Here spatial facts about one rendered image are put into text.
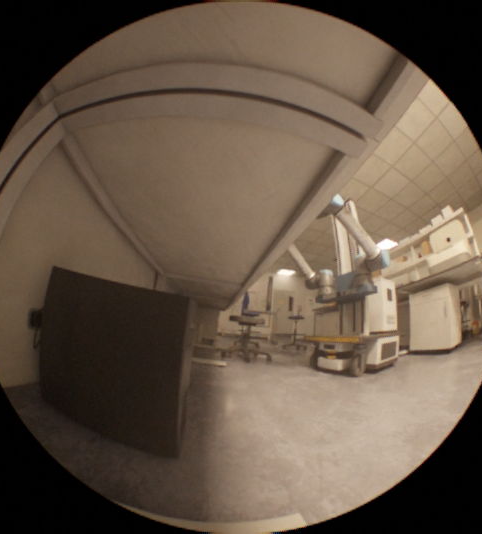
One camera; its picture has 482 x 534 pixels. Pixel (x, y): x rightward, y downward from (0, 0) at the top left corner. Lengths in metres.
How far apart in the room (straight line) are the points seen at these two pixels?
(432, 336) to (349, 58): 2.46
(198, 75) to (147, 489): 0.71
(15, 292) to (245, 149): 0.73
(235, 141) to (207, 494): 0.74
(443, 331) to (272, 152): 2.37
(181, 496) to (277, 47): 0.77
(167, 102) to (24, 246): 0.53
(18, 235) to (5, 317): 0.22
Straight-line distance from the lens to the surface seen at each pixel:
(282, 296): 7.46
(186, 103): 0.39
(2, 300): 0.64
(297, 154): 0.47
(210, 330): 3.56
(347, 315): 1.93
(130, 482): 0.45
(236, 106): 0.37
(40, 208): 0.67
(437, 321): 2.50
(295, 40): 0.39
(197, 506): 0.42
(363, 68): 0.42
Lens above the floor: 0.35
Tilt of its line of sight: 19 degrees up
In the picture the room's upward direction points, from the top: 7 degrees clockwise
